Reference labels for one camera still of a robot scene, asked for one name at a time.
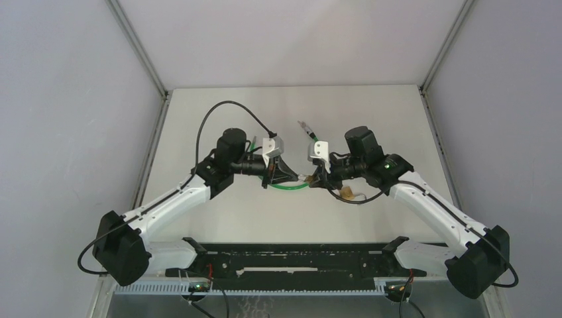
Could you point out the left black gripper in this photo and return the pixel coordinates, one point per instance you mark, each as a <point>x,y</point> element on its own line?
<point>283,175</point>

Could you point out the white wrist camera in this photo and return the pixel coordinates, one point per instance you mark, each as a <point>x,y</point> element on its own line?
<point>318,154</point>
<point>271,148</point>

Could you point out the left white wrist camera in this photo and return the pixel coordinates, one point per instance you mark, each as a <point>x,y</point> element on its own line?
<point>271,148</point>

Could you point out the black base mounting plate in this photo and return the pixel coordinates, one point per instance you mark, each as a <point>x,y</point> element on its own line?
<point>315,266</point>

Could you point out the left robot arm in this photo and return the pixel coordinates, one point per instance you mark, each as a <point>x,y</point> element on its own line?
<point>124,245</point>

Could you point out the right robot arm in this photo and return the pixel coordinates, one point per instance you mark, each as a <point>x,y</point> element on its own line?
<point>474,256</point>

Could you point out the green cable lock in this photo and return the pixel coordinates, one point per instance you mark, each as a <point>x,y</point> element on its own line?
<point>254,151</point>

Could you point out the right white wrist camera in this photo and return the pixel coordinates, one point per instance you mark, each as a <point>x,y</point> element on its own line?
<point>318,154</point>

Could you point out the left aluminium frame post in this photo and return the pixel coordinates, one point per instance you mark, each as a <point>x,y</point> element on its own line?
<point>135,43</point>

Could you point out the right aluminium frame post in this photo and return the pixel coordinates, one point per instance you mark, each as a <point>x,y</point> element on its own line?
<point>450,38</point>

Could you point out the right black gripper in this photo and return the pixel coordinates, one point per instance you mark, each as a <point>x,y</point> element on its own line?
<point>321,181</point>

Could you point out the white slotted cable duct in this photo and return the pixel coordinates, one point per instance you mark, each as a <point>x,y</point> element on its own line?
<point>377,287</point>

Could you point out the aluminium frame post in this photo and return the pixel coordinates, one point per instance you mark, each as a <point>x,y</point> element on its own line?
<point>450,38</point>
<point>135,43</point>

